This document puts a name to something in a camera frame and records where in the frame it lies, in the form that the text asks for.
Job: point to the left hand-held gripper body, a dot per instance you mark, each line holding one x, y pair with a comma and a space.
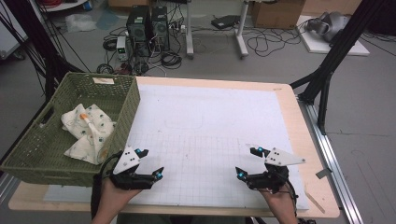
127, 160

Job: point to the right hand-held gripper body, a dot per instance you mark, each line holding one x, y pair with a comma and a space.
281, 158

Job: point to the cream printed cloth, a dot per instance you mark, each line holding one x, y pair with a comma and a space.
90, 137

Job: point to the green woven basket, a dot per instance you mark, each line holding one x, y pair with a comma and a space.
37, 149

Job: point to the person's left hand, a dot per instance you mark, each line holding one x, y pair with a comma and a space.
112, 200

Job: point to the person's right hand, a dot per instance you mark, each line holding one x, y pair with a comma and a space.
281, 202

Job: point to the grey tape piece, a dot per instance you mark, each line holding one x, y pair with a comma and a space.
323, 173

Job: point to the person's dark trousers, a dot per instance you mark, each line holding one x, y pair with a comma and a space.
186, 220

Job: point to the thin wooden stick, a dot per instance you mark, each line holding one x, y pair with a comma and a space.
315, 201

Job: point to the white grid mat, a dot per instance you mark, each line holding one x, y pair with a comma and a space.
202, 109

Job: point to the small white power supply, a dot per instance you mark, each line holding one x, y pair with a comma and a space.
122, 48

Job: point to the white platform board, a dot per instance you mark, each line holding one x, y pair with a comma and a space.
317, 45

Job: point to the large black computer tower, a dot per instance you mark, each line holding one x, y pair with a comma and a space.
138, 29

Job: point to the slim black computer tower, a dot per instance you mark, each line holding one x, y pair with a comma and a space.
160, 28

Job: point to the black flat device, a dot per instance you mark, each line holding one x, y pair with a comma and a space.
225, 21

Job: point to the brown cardboard box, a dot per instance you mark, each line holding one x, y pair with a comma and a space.
277, 14

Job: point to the grey rounded device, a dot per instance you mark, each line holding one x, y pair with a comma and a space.
331, 25

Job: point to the clear plastic bag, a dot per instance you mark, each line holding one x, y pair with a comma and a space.
80, 23

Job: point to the white cabinet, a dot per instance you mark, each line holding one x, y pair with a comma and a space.
9, 37

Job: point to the aluminium rail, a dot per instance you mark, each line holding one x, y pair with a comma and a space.
336, 168

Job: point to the white desk frame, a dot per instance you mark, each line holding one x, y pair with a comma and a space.
241, 34

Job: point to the black metal frame stand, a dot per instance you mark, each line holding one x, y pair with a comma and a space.
40, 46
336, 49

